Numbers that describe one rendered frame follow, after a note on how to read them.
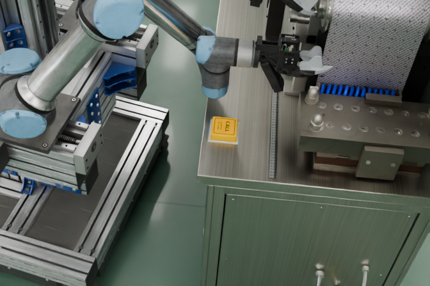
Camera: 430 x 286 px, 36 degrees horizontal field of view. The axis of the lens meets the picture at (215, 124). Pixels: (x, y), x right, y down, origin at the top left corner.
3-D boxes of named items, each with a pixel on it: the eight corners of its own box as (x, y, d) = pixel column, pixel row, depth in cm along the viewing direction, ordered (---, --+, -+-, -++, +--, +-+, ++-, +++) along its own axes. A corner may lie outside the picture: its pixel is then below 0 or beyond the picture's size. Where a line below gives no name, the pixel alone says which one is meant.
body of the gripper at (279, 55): (302, 54, 168) (255, 49, 168) (297, 78, 174) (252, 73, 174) (302, 34, 173) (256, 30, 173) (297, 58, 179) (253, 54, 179)
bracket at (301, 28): (282, 82, 198) (297, 1, 175) (303, 84, 198) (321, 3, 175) (282, 94, 195) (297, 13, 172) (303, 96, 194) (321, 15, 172)
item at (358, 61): (316, 83, 181) (328, 31, 167) (401, 91, 180) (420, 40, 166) (316, 84, 180) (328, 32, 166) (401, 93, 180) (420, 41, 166)
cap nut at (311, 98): (304, 94, 177) (307, 82, 173) (318, 95, 177) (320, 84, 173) (304, 104, 174) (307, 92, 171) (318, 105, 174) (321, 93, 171)
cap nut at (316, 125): (308, 121, 170) (311, 109, 167) (322, 122, 170) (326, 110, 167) (308, 131, 168) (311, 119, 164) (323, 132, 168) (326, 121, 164)
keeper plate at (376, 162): (355, 171, 175) (364, 144, 167) (392, 174, 175) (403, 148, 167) (356, 178, 174) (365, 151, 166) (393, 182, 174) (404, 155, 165)
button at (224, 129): (212, 121, 186) (213, 116, 184) (237, 123, 186) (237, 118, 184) (210, 140, 181) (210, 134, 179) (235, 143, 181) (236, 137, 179)
